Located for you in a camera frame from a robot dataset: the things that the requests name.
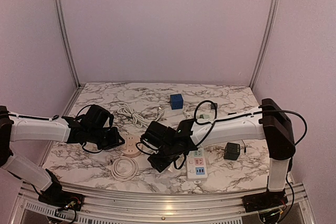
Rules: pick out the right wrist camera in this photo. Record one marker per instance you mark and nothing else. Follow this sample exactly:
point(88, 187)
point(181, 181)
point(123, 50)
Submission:
point(158, 135)

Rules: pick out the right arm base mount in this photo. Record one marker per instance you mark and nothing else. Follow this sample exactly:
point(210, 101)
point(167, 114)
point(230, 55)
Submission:
point(262, 201)

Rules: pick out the dark grey USB charger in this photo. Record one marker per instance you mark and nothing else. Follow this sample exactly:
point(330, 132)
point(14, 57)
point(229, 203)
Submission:
point(214, 106)

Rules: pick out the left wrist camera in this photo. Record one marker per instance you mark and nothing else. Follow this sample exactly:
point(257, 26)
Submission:
point(97, 118)

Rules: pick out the light green USB adapter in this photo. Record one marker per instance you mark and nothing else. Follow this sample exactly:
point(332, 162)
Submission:
point(204, 116)

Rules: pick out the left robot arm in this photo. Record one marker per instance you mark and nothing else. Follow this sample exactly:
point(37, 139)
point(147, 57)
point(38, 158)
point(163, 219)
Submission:
point(16, 127)

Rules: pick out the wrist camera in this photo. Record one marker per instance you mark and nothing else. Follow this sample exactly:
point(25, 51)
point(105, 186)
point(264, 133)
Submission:
point(97, 118)
point(158, 135)

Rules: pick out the blue cube socket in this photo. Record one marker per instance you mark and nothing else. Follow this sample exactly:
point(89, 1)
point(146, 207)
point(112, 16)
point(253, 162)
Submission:
point(176, 101)

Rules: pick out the dark green cube socket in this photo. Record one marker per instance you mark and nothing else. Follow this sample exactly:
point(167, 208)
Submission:
point(232, 151)

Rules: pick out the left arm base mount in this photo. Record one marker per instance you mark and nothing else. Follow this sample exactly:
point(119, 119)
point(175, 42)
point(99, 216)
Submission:
point(64, 200)

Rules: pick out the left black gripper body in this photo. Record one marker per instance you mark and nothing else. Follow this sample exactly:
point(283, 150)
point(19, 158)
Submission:
point(104, 141)

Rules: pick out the aluminium frame post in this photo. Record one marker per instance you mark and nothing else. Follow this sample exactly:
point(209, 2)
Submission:
point(264, 42)
point(66, 43)

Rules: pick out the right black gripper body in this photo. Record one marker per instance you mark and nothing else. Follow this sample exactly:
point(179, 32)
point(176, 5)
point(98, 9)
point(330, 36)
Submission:
point(169, 157)

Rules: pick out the white long power strip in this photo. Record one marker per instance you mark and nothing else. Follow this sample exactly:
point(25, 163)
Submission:
point(196, 168)

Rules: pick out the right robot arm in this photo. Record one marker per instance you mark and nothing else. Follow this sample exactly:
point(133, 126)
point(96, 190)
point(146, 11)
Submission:
point(265, 122)

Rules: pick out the right aluminium frame post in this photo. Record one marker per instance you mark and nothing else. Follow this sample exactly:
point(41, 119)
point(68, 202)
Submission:
point(264, 42)

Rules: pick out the pink round power strip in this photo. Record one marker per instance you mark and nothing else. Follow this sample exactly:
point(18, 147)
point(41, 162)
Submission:
point(130, 150)

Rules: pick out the left aluminium frame post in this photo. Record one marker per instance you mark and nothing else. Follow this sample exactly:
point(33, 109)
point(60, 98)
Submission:
point(66, 43)

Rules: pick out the front aluminium rail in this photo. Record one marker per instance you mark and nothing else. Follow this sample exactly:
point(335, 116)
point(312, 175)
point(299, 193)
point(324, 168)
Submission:
point(111, 206)

